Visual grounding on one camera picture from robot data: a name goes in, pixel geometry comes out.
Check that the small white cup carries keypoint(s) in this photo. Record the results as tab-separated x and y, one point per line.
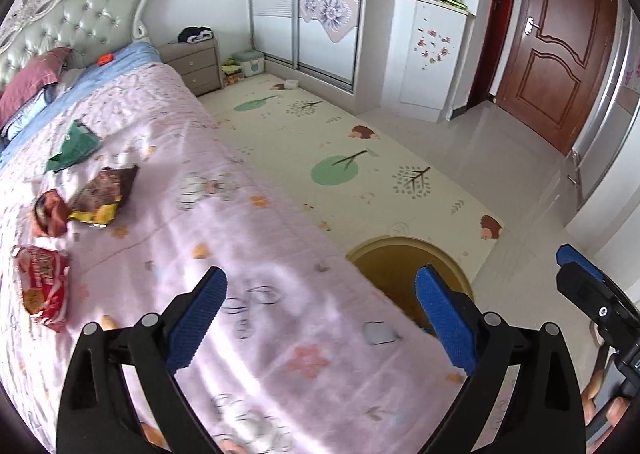
291	83

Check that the green tufted bed headboard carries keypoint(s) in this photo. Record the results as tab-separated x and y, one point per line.
95	13

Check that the blue bedsheet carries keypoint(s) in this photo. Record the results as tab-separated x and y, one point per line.
132	58

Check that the yellow round trash bin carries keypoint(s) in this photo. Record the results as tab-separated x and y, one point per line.
400	264

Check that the grey nightstand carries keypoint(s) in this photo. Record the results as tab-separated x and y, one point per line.
195	66

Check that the cream printed play mat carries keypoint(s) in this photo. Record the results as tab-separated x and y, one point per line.
310	133

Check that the person's right hand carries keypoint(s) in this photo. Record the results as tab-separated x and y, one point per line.
620	411

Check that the red snack bag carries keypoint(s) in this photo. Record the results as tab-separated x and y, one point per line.
45	284

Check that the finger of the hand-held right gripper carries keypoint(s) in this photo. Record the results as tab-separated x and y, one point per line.
572	258

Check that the small silver sachet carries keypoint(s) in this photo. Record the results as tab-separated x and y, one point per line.
381	333

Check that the white sliding door wardrobe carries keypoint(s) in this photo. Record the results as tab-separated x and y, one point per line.
310	8

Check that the pink printed bedsheet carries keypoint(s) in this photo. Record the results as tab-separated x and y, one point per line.
175	214

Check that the green and white storage box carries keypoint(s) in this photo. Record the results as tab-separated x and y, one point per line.
250	64

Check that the dark brown snack bag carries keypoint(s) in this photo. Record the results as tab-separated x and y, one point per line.
105	191

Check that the red brown wrapper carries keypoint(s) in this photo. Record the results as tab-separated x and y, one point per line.
50	211

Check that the small orange toy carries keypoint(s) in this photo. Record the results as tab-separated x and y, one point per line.
105	58

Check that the brown wooden door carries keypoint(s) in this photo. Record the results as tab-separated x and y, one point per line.
555	43

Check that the dark clothes pile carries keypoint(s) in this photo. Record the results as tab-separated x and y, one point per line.
195	34

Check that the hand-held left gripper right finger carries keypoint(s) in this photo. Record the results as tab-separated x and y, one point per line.
445	324

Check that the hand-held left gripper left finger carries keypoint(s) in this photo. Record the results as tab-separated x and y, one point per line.
197	319

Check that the green wrapper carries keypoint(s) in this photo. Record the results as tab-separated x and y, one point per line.
75	146

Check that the yellow green toy pile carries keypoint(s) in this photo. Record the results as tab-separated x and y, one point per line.
231	71

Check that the patterned light blue quilt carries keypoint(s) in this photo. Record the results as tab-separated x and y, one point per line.
22	121

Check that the white cabinet with stickers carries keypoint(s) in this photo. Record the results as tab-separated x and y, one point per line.
425	58

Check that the pink pillow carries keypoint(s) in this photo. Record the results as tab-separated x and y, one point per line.
37	78

